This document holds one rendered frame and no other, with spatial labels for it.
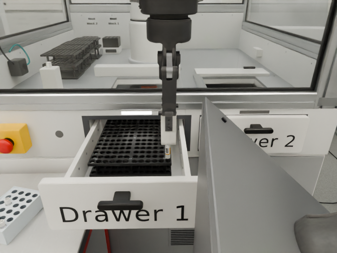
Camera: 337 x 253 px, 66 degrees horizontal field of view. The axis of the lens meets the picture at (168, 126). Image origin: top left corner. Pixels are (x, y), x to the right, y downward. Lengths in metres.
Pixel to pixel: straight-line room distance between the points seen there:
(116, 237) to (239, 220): 0.81
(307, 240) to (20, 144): 0.68
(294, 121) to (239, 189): 0.54
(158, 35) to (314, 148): 0.59
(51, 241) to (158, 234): 0.43
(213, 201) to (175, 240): 0.80
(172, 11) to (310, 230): 0.33
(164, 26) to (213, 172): 0.27
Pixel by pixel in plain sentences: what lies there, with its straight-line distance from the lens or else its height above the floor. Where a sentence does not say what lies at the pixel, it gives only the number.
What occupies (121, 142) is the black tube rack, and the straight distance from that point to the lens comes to 0.64.
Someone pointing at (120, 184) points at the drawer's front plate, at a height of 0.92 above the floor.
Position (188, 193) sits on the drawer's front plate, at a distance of 0.48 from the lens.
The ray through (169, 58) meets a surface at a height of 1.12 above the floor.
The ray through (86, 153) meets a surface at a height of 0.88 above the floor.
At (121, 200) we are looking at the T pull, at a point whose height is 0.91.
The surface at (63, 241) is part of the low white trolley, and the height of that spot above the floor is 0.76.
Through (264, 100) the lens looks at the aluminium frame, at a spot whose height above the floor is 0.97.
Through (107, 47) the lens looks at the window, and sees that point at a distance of 0.68.
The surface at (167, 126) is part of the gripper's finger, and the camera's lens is 0.49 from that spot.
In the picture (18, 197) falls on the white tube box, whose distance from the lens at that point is 0.72.
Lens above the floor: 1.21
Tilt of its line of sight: 26 degrees down
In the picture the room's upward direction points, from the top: straight up
